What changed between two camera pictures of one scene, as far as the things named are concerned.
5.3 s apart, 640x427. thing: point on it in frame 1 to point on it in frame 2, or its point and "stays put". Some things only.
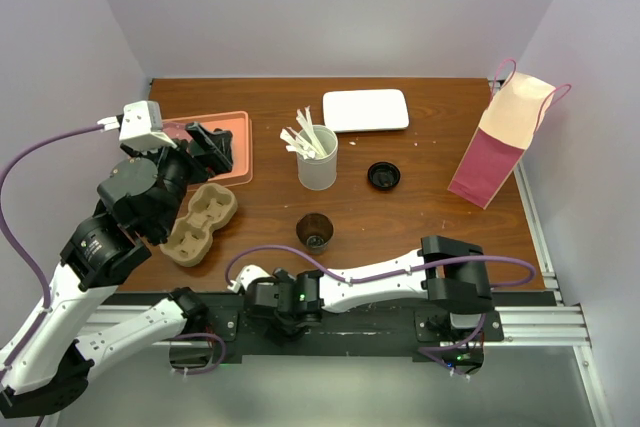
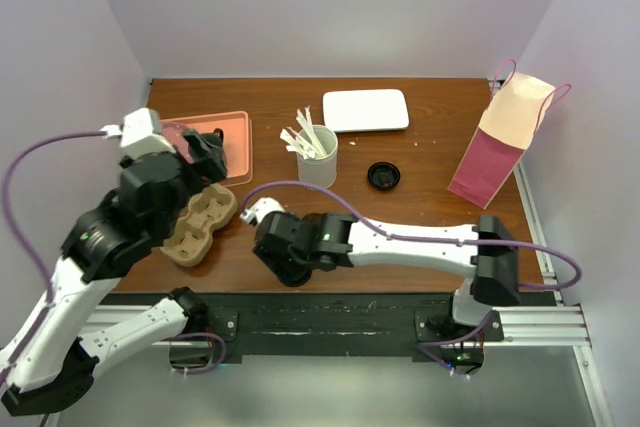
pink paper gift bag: x=517 y=109 stays put
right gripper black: x=263 y=324 to x=273 y=258
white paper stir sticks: x=309 y=147 stays put
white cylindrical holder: x=320 y=172 stays put
